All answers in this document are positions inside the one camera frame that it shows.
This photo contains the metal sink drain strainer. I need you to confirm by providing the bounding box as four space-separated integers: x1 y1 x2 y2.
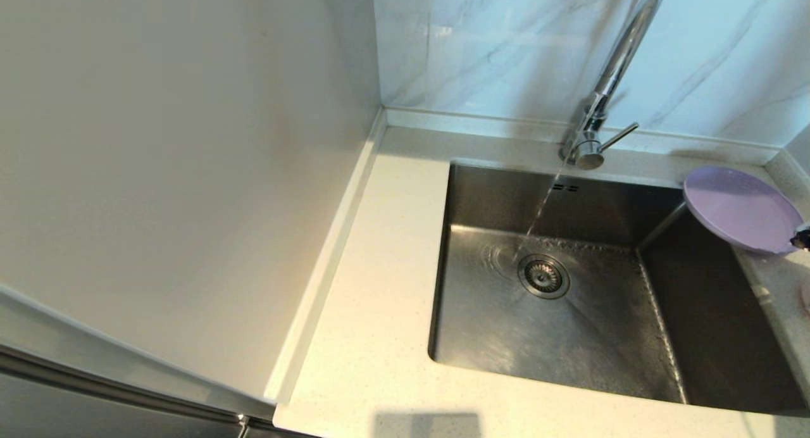
518 254 570 300

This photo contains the stainless steel appliance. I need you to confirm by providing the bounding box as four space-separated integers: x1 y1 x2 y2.
0 285 317 438

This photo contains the chrome kitchen faucet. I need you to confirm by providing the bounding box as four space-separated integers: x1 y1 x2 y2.
559 0 668 171

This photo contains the purple round plate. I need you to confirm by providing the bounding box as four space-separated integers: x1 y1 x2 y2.
682 166 804 256

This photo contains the stainless steel sink basin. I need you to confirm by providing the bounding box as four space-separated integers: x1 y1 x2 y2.
428 161 807 416

